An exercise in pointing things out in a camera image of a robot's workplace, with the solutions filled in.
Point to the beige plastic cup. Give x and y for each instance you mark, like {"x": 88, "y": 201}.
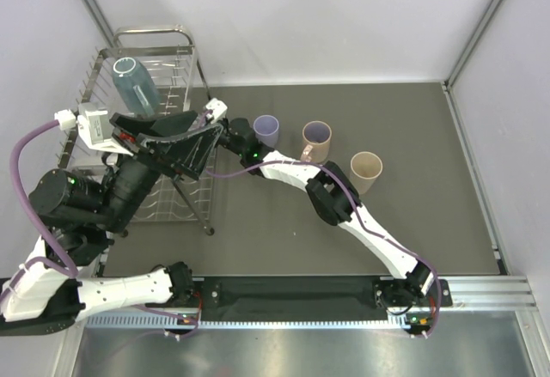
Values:
{"x": 365, "y": 168}

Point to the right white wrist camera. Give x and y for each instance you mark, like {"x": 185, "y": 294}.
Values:
{"x": 216, "y": 110}

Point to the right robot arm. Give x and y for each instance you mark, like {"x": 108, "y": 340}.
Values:
{"x": 336, "y": 202}

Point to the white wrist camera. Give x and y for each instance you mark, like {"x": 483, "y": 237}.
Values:
{"x": 96, "y": 131}
{"x": 216, "y": 110}

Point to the lavender plastic cup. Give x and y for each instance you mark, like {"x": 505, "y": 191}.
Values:
{"x": 266, "y": 129}

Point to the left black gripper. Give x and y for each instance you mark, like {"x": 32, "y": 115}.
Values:
{"x": 180, "y": 157}

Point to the pink mug lavender inside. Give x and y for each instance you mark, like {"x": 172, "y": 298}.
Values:
{"x": 316, "y": 139}

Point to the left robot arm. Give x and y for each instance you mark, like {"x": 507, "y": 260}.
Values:
{"x": 77, "y": 218}

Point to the steel dish rack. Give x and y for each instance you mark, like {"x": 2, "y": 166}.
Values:
{"x": 175, "y": 71}

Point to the aluminium frame post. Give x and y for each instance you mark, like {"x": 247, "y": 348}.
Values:
{"x": 488, "y": 14}
{"x": 97, "y": 15}

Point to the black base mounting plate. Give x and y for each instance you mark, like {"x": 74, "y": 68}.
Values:
{"x": 301, "y": 298}

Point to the teal ceramic mug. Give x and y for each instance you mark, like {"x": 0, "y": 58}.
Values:
{"x": 136, "y": 87}

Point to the left aluminium frame post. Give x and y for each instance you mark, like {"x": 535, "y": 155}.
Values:
{"x": 97, "y": 15}

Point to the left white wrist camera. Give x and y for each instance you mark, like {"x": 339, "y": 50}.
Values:
{"x": 96, "y": 131}

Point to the right aluminium frame post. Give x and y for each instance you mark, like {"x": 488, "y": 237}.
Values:
{"x": 488, "y": 14}

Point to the grey slotted cable duct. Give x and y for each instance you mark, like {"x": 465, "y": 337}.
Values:
{"x": 142, "y": 320}

